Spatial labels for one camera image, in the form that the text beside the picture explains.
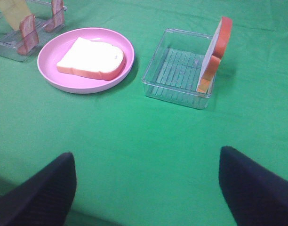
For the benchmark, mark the bread slice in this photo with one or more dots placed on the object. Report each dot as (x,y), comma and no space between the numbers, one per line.
(92,59)
(214,54)

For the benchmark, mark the yellow cheese slice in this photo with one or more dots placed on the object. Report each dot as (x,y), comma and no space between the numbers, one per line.
(14,11)

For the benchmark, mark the clear left ingredient tray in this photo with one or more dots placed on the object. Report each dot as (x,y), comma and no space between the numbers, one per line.
(11,40)

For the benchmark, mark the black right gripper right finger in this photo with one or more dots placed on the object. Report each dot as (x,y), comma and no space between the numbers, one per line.
(254,195)

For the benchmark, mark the pink round plate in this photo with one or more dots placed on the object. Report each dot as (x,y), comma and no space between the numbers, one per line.
(55,49)

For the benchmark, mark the clear right bread tray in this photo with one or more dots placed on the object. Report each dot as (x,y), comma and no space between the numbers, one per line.
(173,73)

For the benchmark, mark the bacon strip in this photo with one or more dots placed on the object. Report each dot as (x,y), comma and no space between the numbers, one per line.
(57,7)
(29,35)

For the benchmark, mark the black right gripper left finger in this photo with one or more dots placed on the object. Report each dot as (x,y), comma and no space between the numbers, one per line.
(44,199)

